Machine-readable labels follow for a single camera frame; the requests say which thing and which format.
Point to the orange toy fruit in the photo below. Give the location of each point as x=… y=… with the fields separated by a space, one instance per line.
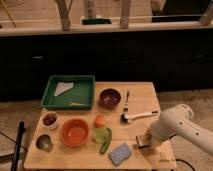
x=100 y=121

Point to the dark purple bowl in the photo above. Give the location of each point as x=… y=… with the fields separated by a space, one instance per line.
x=109 y=98

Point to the small metal cup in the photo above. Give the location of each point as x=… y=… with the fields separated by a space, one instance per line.
x=44 y=143

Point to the silver fork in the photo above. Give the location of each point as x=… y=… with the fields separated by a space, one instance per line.
x=125 y=109

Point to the green block on shelf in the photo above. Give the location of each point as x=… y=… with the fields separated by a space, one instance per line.
x=96 y=21

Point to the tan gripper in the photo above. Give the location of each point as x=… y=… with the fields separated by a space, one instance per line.
x=150 y=140

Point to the white paper piece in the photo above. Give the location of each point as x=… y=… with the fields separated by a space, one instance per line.
x=61 y=87

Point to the white handled brush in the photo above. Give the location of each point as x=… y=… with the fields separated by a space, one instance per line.
x=127 y=118

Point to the orange bowl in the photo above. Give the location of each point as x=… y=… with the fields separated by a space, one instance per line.
x=74 y=132

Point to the green plastic tray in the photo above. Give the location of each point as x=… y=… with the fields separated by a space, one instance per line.
x=82 y=92

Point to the light green lid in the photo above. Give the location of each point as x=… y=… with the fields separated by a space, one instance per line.
x=100 y=134

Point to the black pole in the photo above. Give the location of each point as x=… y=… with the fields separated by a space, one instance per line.
x=15 y=157

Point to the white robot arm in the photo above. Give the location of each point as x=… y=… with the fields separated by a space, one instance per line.
x=177 y=120

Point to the green toy vegetable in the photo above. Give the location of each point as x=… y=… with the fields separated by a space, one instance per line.
x=106 y=144

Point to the blue sponge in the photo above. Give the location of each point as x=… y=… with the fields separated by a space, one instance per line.
x=119 y=154

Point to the yellow strip in tray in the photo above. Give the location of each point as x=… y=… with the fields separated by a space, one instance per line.
x=76 y=104

